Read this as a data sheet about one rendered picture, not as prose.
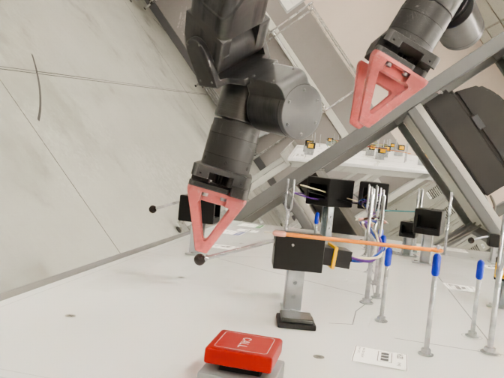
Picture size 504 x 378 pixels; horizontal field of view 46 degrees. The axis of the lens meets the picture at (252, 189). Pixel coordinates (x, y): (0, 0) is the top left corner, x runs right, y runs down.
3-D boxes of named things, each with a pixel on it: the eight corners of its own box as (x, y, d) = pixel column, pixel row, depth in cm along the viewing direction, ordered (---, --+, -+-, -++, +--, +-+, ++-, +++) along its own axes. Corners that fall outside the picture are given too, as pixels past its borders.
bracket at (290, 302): (280, 304, 72) (284, 262, 71) (299, 305, 72) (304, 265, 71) (282, 313, 67) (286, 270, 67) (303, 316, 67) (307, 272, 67)
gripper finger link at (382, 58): (379, 141, 71) (420, 73, 70) (394, 140, 64) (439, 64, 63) (331, 112, 71) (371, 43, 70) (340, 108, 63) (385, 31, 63)
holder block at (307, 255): (271, 262, 71) (274, 229, 71) (317, 266, 71) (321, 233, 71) (272, 268, 67) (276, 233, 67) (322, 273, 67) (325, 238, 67)
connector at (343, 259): (305, 257, 70) (308, 241, 70) (343, 264, 71) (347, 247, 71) (310, 262, 67) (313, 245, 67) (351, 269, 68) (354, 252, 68)
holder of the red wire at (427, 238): (443, 259, 124) (450, 208, 124) (435, 268, 112) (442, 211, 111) (419, 256, 126) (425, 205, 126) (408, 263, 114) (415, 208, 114)
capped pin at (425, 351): (414, 352, 58) (427, 243, 57) (426, 351, 58) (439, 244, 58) (424, 357, 56) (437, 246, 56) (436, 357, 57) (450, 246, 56)
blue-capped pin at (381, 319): (373, 319, 69) (381, 245, 69) (385, 319, 69) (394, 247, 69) (376, 322, 67) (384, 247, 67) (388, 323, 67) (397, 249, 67)
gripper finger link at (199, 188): (229, 252, 73) (251, 179, 73) (228, 263, 66) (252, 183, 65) (177, 237, 73) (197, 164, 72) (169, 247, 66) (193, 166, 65)
